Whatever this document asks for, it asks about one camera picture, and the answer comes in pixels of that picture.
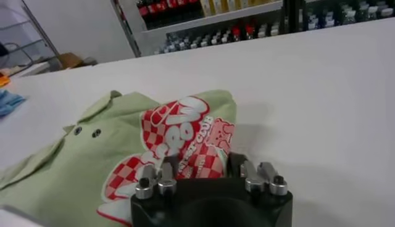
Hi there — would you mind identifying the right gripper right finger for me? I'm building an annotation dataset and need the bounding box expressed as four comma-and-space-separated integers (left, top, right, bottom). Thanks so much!
227, 152, 289, 197

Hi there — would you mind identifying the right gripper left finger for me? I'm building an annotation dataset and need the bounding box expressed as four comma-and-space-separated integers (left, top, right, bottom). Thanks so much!
135, 159, 178, 200

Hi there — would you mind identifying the green polo shirt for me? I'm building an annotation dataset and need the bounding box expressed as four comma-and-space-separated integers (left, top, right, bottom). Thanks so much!
0, 89, 238, 227

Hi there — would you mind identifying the small red-cap cola bottle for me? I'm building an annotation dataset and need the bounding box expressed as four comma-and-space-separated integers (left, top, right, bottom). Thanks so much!
244, 23, 256, 40
231, 26, 242, 43

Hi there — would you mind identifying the open cardboard box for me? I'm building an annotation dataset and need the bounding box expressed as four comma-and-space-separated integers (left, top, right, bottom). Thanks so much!
58, 52, 98, 69

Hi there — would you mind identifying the open glass cooler door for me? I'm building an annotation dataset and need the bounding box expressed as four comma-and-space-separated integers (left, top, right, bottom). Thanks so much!
20, 0, 143, 64

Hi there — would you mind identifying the white cooler shelf board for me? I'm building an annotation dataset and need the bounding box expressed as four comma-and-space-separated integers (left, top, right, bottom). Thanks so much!
143, 0, 283, 33

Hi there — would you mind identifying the crumpled light blue shirt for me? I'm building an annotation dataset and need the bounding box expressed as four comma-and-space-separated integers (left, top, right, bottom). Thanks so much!
0, 89, 26, 117

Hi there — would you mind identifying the small orange object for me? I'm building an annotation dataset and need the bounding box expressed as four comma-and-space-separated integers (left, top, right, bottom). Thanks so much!
0, 73, 12, 88

